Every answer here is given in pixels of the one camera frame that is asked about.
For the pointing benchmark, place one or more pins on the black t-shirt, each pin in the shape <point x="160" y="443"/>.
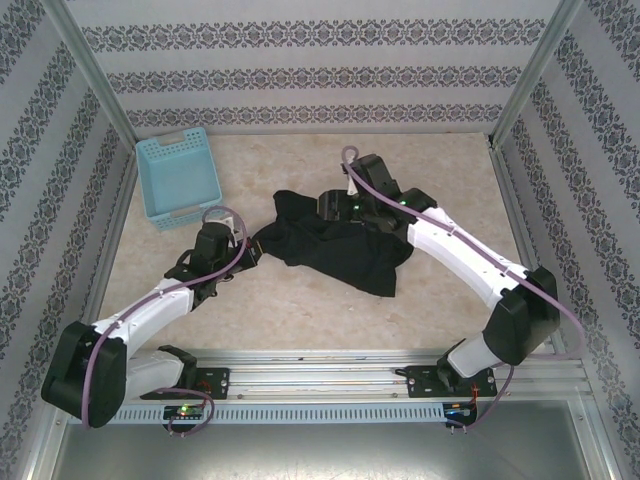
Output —
<point x="340" y="250"/>

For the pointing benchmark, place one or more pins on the light blue plastic basket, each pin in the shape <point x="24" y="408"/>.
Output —
<point x="177" y="175"/>

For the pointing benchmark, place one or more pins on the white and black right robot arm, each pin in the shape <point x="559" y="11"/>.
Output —
<point x="465" y="250"/>

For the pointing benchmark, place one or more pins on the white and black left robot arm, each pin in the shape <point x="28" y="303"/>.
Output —
<point x="145" y="315"/>

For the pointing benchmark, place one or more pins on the grey metal sheet panel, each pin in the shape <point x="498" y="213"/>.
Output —
<point x="320" y="450"/>

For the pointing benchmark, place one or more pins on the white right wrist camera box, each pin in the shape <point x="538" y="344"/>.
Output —
<point x="352" y="189"/>

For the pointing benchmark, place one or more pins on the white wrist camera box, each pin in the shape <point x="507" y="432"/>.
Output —
<point x="352" y="189"/>
<point x="220" y="216"/>

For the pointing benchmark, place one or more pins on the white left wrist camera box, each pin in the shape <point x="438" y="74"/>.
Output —
<point x="220" y="216"/>

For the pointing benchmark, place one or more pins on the aluminium left side rail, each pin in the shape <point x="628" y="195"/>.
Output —
<point x="114" y="235"/>

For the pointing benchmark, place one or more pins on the aluminium rail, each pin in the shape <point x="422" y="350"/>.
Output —
<point x="114" y="235"/>
<point x="515" y="210"/>

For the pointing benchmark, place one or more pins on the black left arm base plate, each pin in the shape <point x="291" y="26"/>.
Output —
<point x="217" y="382"/>

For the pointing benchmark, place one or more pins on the aluminium right side rail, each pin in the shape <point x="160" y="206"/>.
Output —
<point x="515" y="210"/>

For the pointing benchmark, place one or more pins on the aluminium mounting rail beam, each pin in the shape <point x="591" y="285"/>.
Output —
<point x="320" y="375"/>

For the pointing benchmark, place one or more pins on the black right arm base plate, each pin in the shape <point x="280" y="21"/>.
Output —
<point x="417" y="382"/>

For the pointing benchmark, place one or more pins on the aluminium right frame post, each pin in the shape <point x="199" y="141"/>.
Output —
<point x="537" y="70"/>

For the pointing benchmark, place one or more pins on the aluminium frame post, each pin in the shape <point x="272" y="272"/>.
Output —
<point x="537" y="70"/>
<point x="90" y="70"/>

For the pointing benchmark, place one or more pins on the aluminium left frame post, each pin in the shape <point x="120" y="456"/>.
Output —
<point x="90" y="70"/>

